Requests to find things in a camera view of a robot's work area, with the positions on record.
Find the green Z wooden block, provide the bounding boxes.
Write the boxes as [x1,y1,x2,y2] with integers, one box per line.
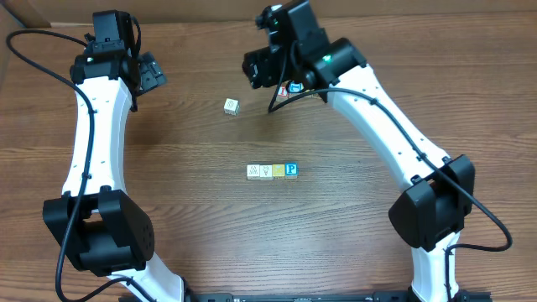
[223,98,240,116]

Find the red I wooden block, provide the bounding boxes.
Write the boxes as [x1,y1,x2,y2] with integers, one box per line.
[276,86,289,102]

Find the red letter wooden block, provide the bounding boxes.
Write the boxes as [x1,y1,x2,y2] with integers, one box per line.
[259,164,274,180]

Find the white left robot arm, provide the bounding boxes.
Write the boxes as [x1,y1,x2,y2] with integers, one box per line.
[43,10,186,301]

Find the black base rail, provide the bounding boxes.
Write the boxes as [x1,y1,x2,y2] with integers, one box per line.
[184,289,493,302]

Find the yellow front wooden block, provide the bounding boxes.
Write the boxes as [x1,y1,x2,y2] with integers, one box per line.
[272,164,286,180]

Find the blue letter wooden block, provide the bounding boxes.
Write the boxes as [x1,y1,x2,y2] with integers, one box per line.
[286,81,304,94]

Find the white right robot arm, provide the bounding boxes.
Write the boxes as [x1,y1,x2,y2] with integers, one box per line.
[242,1,475,301]

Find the blue P wooden block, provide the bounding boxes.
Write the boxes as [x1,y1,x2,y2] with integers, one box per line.
[284,163,299,179]

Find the white M wooden block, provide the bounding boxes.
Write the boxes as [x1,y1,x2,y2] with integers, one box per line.
[247,164,260,180]

